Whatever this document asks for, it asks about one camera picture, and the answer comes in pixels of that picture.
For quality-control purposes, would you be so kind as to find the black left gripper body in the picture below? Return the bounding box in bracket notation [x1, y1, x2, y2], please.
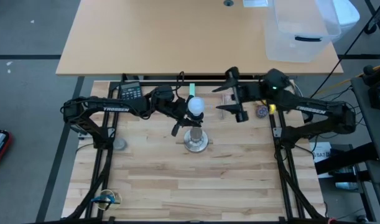
[164, 96, 192, 138]

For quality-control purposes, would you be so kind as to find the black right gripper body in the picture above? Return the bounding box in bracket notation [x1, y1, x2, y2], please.
[225, 66, 267, 123]

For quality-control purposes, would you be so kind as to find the clear plastic wrapper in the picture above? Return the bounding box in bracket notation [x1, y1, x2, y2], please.
[220, 93, 233, 121]

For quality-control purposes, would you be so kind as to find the white lightbulb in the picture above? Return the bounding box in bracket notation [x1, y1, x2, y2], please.
[187, 96, 206, 116]

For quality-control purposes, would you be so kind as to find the silver metal table lamp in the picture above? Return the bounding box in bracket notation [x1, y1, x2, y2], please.
[183, 111, 210, 154]

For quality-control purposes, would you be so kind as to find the purple patterned disc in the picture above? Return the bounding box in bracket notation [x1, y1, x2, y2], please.
[255, 105, 269, 119]

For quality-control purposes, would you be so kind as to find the black desk calculator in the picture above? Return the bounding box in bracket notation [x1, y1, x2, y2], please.
[119, 81, 144, 101]

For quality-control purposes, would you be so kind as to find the tan wooden desk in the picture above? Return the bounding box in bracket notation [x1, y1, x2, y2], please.
[55, 0, 344, 77]

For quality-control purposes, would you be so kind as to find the clear plastic storage bin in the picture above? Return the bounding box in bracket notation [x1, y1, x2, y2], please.
[263, 0, 342, 63]

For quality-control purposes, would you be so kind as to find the white paper sheet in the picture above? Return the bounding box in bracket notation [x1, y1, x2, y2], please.
[243, 0, 269, 8]

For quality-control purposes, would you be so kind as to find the white labelled box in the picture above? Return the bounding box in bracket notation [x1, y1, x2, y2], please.
[310, 142, 333, 162]

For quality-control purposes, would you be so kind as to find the glass jar with blue tool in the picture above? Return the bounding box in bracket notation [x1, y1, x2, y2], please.
[94, 189, 123, 212]

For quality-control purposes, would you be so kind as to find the white plastic chair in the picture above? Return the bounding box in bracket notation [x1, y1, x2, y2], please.
[331, 0, 361, 34]

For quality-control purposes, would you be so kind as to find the black side cart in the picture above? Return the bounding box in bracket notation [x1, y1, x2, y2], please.
[313, 60, 380, 224]

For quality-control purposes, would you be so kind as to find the red-edged case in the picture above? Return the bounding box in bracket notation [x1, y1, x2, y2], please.
[0, 128, 14, 170]

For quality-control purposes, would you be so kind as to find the black aluminium table frame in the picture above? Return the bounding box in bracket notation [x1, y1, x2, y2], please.
[64, 78, 328, 223]

